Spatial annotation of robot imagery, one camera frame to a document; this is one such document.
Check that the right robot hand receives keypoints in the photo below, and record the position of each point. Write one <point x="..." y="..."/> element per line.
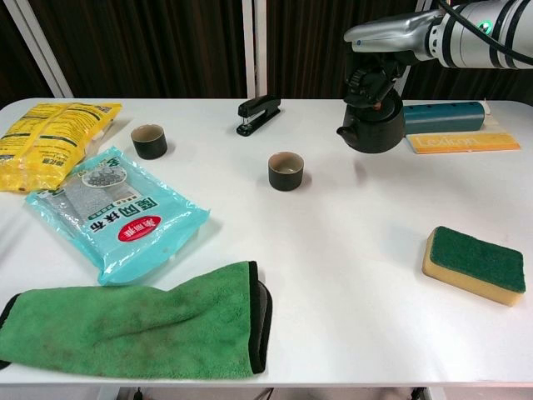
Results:
<point x="391" y="33"/>

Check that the black teapot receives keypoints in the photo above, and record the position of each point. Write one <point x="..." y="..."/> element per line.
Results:
<point x="375" y="133"/>

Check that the dark cup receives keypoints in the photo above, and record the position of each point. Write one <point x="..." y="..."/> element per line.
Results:
<point x="285" y="179"/>
<point x="149" y="148"/>

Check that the teal oblong case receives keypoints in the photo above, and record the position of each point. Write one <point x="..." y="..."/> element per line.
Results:
<point x="445" y="118"/>

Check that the yellow Lexicon box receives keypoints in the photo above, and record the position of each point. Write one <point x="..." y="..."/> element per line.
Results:
<point x="462" y="142"/>

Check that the black stapler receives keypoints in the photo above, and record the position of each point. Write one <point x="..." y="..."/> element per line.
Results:
<point x="258" y="109"/>

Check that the green yellow sponge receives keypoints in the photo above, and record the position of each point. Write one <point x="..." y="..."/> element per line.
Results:
<point x="474" y="262"/>

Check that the light blue cloth package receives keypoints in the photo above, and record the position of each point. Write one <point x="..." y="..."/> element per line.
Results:
<point x="121" y="221"/>

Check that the yellow snack bag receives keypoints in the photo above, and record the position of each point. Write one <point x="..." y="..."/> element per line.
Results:
<point x="46" y="141"/>

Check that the green microfiber cloth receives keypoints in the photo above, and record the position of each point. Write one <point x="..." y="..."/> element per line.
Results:
<point x="125" y="329"/>

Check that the white partition post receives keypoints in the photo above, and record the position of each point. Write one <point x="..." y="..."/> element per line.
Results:
<point x="424" y="4"/>
<point x="41" y="50"/>
<point x="250" y="50"/>

